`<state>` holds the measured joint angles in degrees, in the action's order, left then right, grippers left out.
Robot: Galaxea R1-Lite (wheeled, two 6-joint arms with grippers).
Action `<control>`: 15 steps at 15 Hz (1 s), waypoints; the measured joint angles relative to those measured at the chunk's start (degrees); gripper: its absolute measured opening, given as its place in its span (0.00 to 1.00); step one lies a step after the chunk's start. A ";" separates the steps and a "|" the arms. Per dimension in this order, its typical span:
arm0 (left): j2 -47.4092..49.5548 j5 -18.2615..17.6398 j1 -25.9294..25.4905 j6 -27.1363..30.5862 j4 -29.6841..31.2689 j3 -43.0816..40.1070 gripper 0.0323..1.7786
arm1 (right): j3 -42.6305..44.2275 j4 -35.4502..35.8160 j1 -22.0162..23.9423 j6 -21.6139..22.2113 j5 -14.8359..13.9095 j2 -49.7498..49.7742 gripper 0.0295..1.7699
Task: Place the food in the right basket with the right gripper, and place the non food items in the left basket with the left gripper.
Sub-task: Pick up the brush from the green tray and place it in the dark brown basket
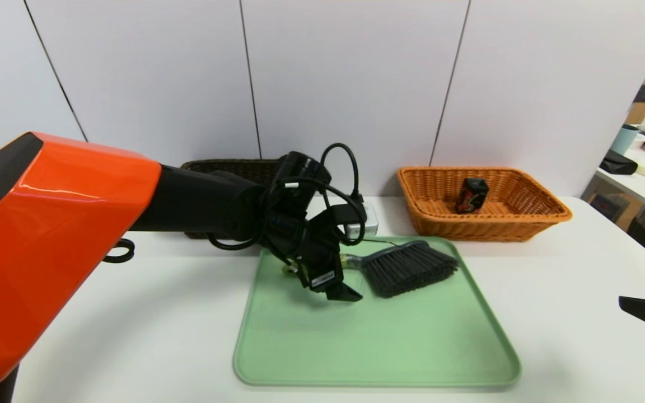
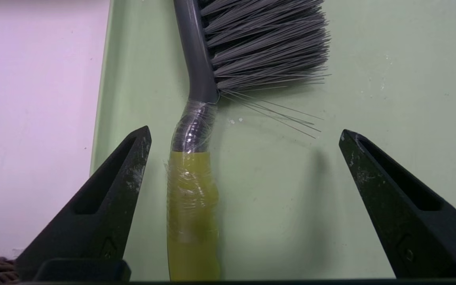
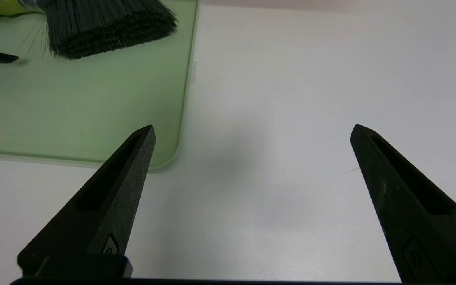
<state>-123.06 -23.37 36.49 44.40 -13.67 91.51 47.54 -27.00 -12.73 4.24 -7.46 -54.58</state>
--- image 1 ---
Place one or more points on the teal cup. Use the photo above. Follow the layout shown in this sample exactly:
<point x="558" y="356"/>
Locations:
<point x="624" y="140"/>

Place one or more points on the black pouch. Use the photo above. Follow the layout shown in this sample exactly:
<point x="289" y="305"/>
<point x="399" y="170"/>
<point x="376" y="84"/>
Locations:
<point x="618" y="163"/>

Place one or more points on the dark brown wicker basket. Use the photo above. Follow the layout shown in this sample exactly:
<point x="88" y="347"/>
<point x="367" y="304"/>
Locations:
<point x="227" y="164"/>

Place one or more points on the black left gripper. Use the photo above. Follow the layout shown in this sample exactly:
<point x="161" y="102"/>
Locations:
<point x="323" y="278"/>

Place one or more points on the orange wicker basket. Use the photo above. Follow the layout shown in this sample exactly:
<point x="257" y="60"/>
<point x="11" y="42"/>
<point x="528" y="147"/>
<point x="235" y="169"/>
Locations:
<point x="524" y="224"/>

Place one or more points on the light green plastic tray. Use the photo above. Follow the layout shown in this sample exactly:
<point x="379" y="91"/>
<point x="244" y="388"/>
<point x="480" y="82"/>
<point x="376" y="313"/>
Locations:
<point x="384" y="347"/>

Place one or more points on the black red gum box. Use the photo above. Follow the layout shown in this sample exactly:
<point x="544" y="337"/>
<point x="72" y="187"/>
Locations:
<point x="472" y="196"/>

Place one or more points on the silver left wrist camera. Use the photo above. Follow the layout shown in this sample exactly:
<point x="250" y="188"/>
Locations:
<point x="367" y="224"/>

